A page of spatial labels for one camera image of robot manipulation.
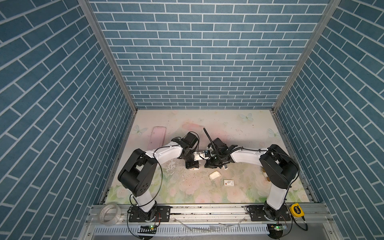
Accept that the staple box tray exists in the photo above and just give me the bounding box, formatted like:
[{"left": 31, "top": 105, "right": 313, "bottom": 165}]
[{"left": 209, "top": 171, "right": 222, "bottom": 181}]

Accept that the staple box sleeve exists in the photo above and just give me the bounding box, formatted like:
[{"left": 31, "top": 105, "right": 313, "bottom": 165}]
[{"left": 224, "top": 180, "right": 235, "bottom": 186}]

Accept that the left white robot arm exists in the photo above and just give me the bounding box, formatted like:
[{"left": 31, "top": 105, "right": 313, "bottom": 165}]
[{"left": 118, "top": 132, "right": 200, "bottom": 219}]

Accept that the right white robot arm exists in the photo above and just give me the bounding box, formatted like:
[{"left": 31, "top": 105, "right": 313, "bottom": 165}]
[{"left": 205, "top": 138, "right": 300, "bottom": 220}]

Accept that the pink flat case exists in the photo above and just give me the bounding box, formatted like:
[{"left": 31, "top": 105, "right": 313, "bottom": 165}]
[{"left": 148, "top": 126, "right": 167, "bottom": 150}]

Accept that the yellow tape measure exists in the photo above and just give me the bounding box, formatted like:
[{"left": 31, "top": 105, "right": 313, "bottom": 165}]
[{"left": 289, "top": 203, "right": 305, "bottom": 218}]

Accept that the clear tape roll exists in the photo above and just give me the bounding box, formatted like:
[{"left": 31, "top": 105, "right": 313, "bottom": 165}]
[{"left": 98, "top": 202, "right": 122, "bottom": 226}]

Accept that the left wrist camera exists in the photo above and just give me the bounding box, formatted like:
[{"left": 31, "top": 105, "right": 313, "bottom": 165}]
[{"left": 194, "top": 150, "right": 211, "bottom": 161}]

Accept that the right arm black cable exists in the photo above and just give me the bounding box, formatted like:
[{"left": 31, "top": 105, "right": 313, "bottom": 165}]
[{"left": 203, "top": 127, "right": 223, "bottom": 158}]

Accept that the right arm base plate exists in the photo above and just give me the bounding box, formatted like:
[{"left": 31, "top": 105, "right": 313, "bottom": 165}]
[{"left": 245, "top": 204, "right": 291, "bottom": 222}]

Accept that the aluminium front rail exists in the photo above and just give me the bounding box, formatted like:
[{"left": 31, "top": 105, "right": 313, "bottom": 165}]
[{"left": 80, "top": 203, "right": 342, "bottom": 240}]

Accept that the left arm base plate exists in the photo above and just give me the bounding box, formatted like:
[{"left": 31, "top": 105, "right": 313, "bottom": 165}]
[{"left": 128, "top": 205, "right": 171, "bottom": 223}]

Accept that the aluminium corner post left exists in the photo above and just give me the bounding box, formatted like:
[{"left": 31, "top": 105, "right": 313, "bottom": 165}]
[{"left": 77, "top": 0, "right": 138, "bottom": 110}]

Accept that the aluminium corner post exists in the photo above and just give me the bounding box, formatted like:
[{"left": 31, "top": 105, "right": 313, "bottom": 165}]
[
  {"left": 77, "top": 0, "right": 138, "bottom": 110},
  {"left": 271, "top": 0, "right": 341, "bottom": 114}
]

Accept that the aluminium corner post right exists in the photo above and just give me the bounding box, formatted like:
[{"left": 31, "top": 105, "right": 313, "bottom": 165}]
[{"left": 271, "top": 0, "right": 341, "bottom": 114}]

